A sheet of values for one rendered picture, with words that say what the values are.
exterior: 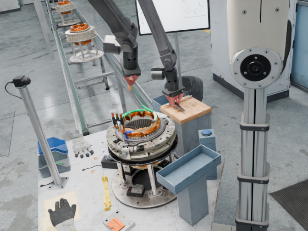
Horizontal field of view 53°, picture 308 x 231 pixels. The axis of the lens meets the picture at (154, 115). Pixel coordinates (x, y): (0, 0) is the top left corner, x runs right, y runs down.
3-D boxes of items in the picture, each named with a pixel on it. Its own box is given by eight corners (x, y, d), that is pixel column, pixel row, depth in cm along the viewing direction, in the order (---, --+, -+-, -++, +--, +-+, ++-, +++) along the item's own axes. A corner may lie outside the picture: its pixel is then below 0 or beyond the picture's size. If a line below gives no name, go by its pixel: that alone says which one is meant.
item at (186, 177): (181, 239, 126) (174, 186, 112) (164, 224, 134) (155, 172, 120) (222, 206, 138) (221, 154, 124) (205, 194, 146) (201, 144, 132)
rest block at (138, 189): (134, 186, 151) (133, 183, 150) (144, 187, 150) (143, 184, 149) (131, 193, 148) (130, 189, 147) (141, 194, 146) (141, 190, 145)
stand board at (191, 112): (160, 110, 167) (159, 106, 166) (189, 98, 175) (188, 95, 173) (180, 125, 152) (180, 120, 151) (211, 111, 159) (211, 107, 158)
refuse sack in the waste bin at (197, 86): (162, 111, 339) (158, 81, 322) (195, 101, 347) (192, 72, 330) (176, 127, 306) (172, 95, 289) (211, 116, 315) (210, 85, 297)
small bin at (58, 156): (69, 157, 187) (65, 147, 183) (71, 170, 175) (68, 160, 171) (41, 165, 183) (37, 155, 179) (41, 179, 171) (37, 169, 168)
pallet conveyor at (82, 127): (51, 21, 992) (43, -5, 953) (70, 17, 1005) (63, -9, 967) (99, 217, 247) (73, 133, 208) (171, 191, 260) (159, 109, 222)
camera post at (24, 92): (62, 181, 168) (26, 84, 140) (60, 185, 165) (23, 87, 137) (57, 181, 168) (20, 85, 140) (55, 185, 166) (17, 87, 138)
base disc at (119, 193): (103, 169, 170) (103, 168, 169) (169, 147, 179) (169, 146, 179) (123, 219, 137) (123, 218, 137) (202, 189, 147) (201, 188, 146)
